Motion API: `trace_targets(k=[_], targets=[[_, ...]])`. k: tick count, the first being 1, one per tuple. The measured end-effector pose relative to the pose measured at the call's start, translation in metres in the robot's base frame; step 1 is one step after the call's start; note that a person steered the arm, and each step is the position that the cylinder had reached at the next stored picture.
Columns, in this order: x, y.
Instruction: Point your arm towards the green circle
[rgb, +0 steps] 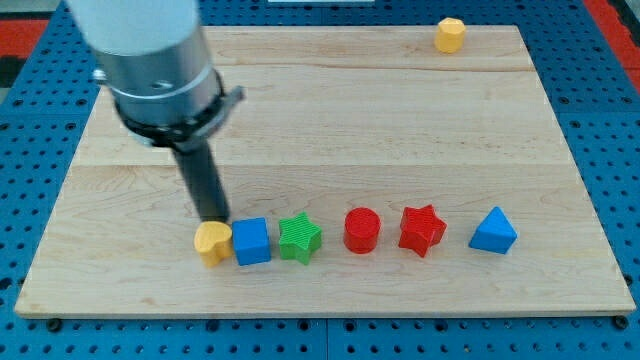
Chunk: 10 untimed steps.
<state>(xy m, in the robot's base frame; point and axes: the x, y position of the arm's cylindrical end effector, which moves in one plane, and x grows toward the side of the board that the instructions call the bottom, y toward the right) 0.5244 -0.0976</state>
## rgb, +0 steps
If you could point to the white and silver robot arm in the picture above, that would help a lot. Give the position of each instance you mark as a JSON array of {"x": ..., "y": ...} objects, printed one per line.
[{"x": 153, "y": 57}]

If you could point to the wooden board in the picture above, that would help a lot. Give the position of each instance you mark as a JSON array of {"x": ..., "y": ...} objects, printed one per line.
[{"x": 336, "y": 118}]

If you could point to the green star block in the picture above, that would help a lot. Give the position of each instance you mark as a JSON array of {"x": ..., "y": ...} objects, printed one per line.
[{"x": 299, "y": 238}]

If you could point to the red cylinder block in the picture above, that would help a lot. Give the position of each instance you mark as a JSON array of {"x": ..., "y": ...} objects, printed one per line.
[{"x": 361, "y": 230}]

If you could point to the blue cube block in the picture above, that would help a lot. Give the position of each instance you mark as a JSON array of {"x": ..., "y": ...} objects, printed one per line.
[{"x": 251, "y": 241}]

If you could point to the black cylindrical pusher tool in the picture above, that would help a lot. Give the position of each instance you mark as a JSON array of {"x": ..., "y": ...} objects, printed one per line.
[{"x": 203, "y": 183}]

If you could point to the red star block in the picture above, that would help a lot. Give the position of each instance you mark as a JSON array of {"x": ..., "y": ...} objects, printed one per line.
[{"x": 421, "y": 229}]

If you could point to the yellow heart block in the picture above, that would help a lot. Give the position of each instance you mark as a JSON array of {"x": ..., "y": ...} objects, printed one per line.
[{"x": 213, "y": 242}]

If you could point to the blue triangle block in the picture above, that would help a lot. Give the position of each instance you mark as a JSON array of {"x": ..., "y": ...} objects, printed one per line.
[{"x": 495, "y": 233}]

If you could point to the yellow hexagon block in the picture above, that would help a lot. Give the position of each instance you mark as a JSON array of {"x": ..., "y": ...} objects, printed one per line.
[{"x": 450, "y": 35}]

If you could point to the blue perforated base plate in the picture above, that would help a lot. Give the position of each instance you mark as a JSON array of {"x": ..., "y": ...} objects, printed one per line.
[{"x": 593, "y": 97}]

